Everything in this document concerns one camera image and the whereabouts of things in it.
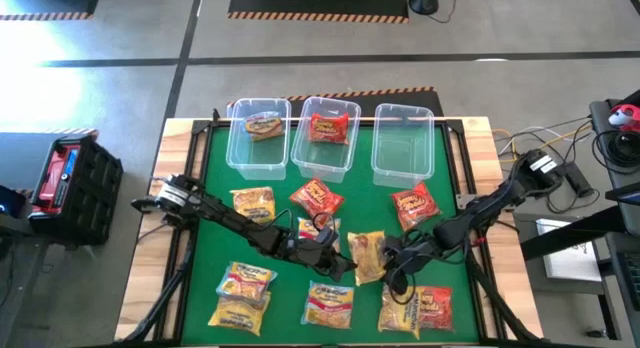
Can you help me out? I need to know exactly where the coiled black cable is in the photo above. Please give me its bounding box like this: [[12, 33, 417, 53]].
[[592, 130, 640, 175]]

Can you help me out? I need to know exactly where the blue-edged ramen noodle pack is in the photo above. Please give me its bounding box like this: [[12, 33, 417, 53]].
[[215, 261, 278, 302], [243, 112, 285, 142], [297, 216, 342, 252], [300, 281, 355, 330]]

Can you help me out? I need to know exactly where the black floor stand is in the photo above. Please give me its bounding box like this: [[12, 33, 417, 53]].
[[408, 0, 441, 16]]

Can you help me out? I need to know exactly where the clear plastic bin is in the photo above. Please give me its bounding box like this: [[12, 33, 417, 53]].
[[370, 102, 436, 190], [225, 97, 293, 182], [290, 96, 362, 184]]

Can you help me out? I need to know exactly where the black metal bar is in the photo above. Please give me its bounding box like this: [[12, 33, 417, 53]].
[[519, 206, 629, 262]]

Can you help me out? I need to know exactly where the white paper sheet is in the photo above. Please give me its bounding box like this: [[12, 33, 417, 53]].
[[535, 217, 603, 283]]

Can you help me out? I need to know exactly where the black plastic crate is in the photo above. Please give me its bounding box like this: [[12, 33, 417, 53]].
[[28, 135, 125, 248]]

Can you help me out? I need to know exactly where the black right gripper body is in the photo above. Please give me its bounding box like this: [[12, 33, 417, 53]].
[[384, 235, 444, 296]]

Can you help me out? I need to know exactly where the black keyboard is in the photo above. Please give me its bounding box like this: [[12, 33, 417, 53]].
[[617, 251, 640, 312]]

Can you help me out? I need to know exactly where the black desk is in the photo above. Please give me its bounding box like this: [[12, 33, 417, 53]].
[[588, 90, 640, 348]]

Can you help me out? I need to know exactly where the red white object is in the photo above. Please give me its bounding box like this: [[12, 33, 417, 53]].
[[608, 103, 640, 133]]

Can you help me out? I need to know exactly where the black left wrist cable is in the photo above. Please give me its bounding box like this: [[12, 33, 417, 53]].
[[272, 207, 336, 239]]

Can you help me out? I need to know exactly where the green table mat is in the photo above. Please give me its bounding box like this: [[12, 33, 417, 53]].
[[182, 125, 481, 345]]

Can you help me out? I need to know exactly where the white cable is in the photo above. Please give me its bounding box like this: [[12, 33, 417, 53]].
[[499, 117, 591, 157]]

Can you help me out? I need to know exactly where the yellow cable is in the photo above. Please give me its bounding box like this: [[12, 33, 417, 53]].
[[492, 125, 594, 164]]

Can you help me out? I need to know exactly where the black tablet with blue screen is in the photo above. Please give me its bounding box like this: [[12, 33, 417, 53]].
[[604, 182, 640, 207]]

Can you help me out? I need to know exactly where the yellow ramen noodle pack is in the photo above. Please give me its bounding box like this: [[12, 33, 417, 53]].
[[207, 291, 272, 338], [229, 186, 277, 224], [377, 284, 421, 340], [347, 230, 389, 287]]

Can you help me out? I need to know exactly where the black power brick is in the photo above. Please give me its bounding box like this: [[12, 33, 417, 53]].
[[562, 163, 596, 199]]

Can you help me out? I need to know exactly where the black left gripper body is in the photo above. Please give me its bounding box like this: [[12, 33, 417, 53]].
[[293, 236, 347, 283]]

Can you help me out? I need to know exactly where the red ramen noodle pack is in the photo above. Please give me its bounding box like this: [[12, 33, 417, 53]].
[[288, 177, 346, 218], [417, 285, 455, 332], [389, 181, 442, 233], [308, 112, 350, 145]]

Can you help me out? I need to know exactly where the red device in crate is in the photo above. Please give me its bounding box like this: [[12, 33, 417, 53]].
[[37, 143, 81, 209]]

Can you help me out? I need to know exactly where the black device with blue light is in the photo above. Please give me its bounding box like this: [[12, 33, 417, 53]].
[[0, 184, 27, 235]]

